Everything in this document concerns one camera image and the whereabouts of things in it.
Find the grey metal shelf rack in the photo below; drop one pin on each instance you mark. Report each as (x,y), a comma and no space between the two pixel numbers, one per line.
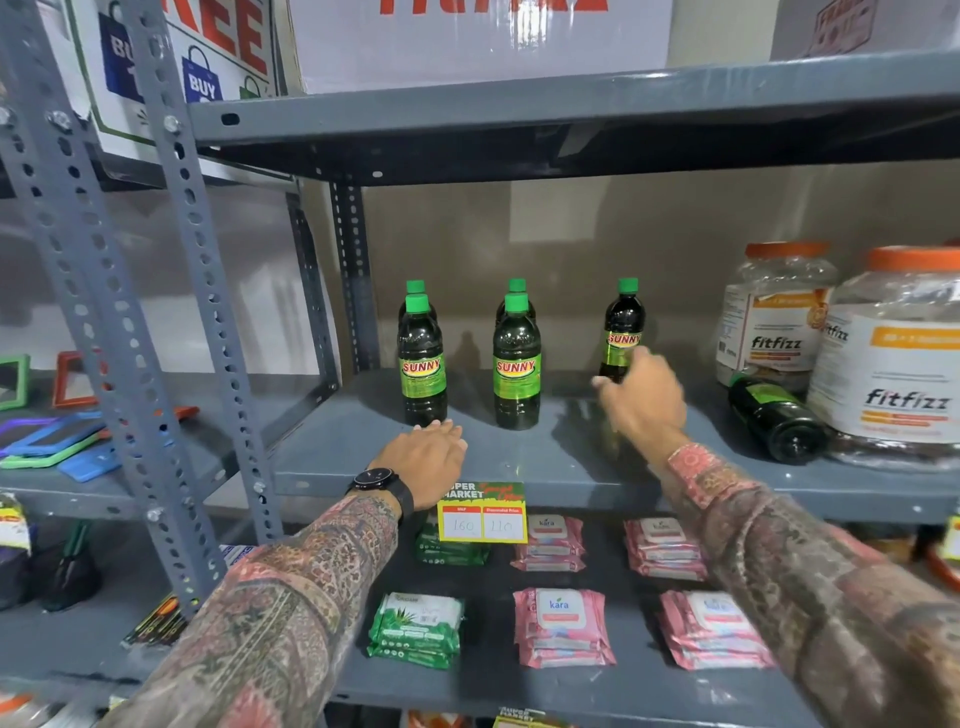
(540,101)

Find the clear jar orange lid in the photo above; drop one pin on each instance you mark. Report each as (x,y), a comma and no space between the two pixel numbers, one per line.
(776,315)
(892,360)

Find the white carton orange print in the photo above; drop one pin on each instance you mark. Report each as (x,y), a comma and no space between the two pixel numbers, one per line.
(862,22)

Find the blue framed slate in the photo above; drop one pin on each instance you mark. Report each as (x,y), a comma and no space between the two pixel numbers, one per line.
(60,439)
(90,463)

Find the white carton red print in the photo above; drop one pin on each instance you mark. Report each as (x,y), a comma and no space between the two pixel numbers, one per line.
(480,45)

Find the person's left fingers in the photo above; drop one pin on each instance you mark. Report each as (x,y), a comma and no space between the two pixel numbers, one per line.
(444,431)

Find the person's right forearm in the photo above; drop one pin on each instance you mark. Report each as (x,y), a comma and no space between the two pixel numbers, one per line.
(810,585)

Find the yellow price tag card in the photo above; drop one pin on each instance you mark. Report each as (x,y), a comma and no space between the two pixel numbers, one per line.
(525,720)
(481,514)
(952,538)
(11,525)

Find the black orange packets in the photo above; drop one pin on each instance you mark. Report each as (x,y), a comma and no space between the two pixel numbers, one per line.
(154,622)

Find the group of pink wipes packets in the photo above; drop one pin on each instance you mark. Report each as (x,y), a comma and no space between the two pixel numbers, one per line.
(561,622)

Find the grey slotted metal rack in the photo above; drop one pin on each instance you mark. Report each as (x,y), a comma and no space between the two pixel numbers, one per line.
(71,247)

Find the black wrist watch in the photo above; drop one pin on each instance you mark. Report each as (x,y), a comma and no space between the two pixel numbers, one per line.
(381,481)

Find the green framed slate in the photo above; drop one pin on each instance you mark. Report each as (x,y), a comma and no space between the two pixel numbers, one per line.
(22,382)
(45,459)

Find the dark bottle green cap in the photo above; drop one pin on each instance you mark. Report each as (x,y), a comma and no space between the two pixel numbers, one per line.
(422,360)
(624,322)
(517,367)
(780,420)
(517,285)
(415,286)

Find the black pouch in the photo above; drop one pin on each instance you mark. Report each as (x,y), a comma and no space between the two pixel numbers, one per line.
(67,577)

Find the person's left forearm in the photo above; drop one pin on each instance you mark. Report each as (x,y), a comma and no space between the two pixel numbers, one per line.
(277,607)

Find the purple framed slate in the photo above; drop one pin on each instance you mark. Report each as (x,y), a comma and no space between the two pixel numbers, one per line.
(15,429)

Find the person's left hand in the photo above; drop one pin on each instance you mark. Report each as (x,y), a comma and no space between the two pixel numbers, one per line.
(420,459)

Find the red framed slate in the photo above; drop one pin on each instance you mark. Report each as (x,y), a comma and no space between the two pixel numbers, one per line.
(61,382)

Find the green wipes packet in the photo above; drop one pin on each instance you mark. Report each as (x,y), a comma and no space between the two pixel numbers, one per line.
(409,648)
(405,661)
(446,562)
(450,550)
(420,615)

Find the orange framed slate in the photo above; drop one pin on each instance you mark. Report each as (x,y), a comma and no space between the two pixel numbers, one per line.
(180,412)

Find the person's right hand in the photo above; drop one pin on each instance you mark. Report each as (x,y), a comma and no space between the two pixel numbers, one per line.
(649,401)

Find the white promotion sign board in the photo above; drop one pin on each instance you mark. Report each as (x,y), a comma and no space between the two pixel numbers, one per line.
(225,45)

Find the red packet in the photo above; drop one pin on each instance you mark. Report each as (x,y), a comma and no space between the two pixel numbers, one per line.
(946,570)

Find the person's right thumb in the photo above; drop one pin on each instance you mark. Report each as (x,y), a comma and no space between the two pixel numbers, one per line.
(604,388)

